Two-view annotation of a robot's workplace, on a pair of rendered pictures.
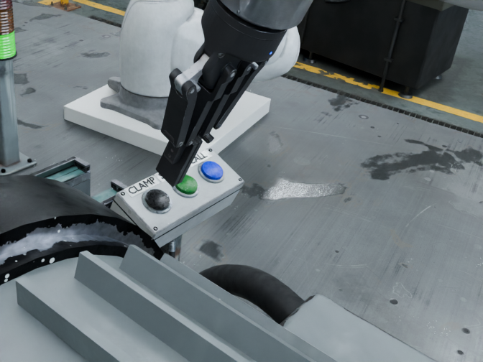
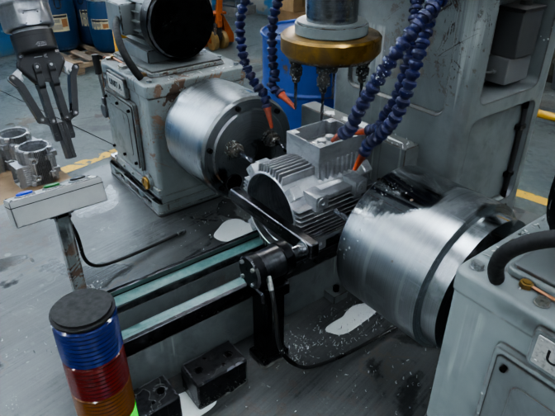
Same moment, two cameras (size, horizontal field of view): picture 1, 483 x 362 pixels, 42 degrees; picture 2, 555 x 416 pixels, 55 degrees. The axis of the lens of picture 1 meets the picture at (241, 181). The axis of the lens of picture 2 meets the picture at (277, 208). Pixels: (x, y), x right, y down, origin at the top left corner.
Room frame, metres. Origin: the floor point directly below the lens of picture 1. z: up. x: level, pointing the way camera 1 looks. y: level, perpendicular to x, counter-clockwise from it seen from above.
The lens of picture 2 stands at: (1.36, 0.77, 1.56)
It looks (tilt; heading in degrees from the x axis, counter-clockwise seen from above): 31 degrees down; 199
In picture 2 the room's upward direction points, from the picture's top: straight up
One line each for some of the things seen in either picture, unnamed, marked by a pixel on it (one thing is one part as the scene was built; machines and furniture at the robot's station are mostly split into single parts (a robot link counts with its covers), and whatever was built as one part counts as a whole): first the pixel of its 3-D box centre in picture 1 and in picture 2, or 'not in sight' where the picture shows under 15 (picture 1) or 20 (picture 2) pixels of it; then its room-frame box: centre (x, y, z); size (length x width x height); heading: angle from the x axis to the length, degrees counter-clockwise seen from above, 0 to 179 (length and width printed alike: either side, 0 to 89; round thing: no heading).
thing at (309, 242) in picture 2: not in sight; (270, 219); (0.56, 0.47, 1.01); 0.26 x 0.04 x 0.03; 57
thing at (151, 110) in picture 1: (146, 92); not in sight; (1.35, 0.25, 0.86); 0.22 x 0.18 x 0.06; 63
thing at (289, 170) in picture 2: not in sight; (308, 196); (0.44, 0.51, 1.01); 0.20 x 0.19 x 0.19; 147
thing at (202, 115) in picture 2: not in sight; (215, 130); (0.25, 0.22, 1.04); 0.37 x 0.25 x 0.25; 57
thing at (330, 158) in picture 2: not in sight; (324, 148); (0.41, 0.54, 1.11); 0.12 x 0.11 x 0.07; 147
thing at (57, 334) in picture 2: not in sight; (87, 330); (1.06, 0.47, 1.19); 0.06 x 0.06 x 0.04
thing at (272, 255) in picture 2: not in sight; (356, 277); (0.56, 0.65, 0.92); 0.45 x 0.13 x 0.24; 147
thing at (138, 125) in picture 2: not in sight; (173, 121); (0.11, 0.02, 0.99); 0.35 x 0.31 x 0.37; 57
